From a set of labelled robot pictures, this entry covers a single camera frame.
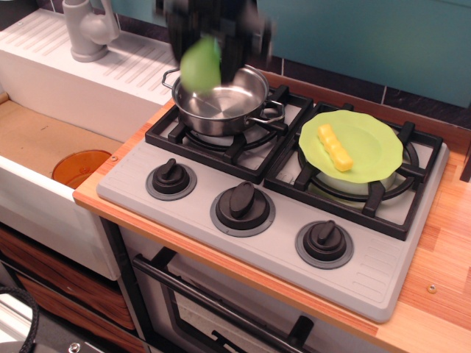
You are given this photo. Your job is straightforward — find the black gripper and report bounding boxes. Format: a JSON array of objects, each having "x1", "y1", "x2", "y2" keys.
[{"x1": 155, "y1": 1, "x2": 274, "y2": 83}]

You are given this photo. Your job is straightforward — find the black middle stove knob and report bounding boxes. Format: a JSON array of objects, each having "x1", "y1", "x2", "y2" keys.
[{"x1": 210, "y1": 182, "x2": 276, "y2": 238}]

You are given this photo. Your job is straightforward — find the white toy sink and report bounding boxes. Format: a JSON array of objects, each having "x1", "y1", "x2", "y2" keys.
[{"x1": 1, "y1": 10, "x2": 175, "y2": 281}]

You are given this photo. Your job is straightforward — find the lime green plate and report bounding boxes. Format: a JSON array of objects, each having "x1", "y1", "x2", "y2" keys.
[{"x1": 298, "y1": 110, "x2": 404, "y2": 184}]

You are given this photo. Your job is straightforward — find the black right stove knob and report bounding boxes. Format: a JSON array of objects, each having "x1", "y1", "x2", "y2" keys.
[{"x1": 295, "y1": 220, "x2": 354, "y2": 270}]

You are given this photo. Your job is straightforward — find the green toy pear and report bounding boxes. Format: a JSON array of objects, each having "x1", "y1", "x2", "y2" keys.
[{"x1": 180, "y1": 36, "x2": 222, "y2": 93}]

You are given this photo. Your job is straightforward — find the wooden drawer fronts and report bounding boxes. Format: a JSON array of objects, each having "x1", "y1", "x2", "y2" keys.
[{"x1": 1, "y1": 224, "x2": 146, "y2": 352}]

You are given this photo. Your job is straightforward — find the grey toy stove top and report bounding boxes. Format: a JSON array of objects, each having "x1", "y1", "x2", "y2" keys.
[{"x1": 96, "y1": 137, "x2": 449, "y2": 322}]

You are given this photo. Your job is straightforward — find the grey toy faucet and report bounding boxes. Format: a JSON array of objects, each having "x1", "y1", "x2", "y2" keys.
[{"x1": 63, "y1": 0, "x2": 120, "y2": 63}]

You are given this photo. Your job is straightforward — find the black left burner grate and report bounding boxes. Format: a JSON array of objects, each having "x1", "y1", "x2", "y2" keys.
[{"x1": 145, "y1": 85, "x2": 314, "y2": 184}]

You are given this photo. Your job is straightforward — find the black right burner grate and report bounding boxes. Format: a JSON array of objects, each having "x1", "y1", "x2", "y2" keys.
[{"x1": 264, "y1": 102, "x2": 447, "y2": 240}]

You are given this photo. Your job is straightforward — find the oven door with handle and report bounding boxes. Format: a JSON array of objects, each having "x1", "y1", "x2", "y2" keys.
[{"x1": 132, "y1": 247, "x2": 375, "y2": 352}]

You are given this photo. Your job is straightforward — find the black stove knob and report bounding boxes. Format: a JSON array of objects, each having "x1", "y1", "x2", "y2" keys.
[
  {"x1": 295, "y1": 220, "x2": 354, "y2": 270},
  {"x1": 146, "y1": 158, "x2": 197, "y2": 202},
  {"x1": 210, "y1": 182, "x2": 276, "y2": 238}
]

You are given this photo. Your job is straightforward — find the black braided cable lower left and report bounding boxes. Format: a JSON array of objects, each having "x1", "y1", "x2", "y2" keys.
[{"x1": 0, "y1": 286, "x2": 40, "y2": 353}]

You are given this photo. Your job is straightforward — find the black left stove knob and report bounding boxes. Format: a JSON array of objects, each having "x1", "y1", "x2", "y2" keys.
[{"x1": 146, "y1": 158, "x2": 197, "y2": 202}]

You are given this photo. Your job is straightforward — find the orange sink drain plug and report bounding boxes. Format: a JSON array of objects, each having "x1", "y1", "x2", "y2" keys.
[{"x1": 52, "y1": 149, "x2": 111, "y2": 189}]

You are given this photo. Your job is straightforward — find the black burner grate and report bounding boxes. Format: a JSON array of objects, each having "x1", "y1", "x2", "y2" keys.
[
  {"x1": 145, "y1": 85, "x2": 314, "y2": 184},
  {"x1": 264, "y1": 102, "x2": 447, "y2": 240}
]

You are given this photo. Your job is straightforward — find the stainless steel pot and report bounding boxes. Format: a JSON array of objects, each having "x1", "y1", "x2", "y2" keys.
[{"x1": 162, "y1": 65, "x2": 286, "y2": 137}]

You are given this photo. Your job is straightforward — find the yellow toy fry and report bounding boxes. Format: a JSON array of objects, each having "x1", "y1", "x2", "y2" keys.
[{"x1": 317, "y1": 124, "x2": 353, "y2": 172}]

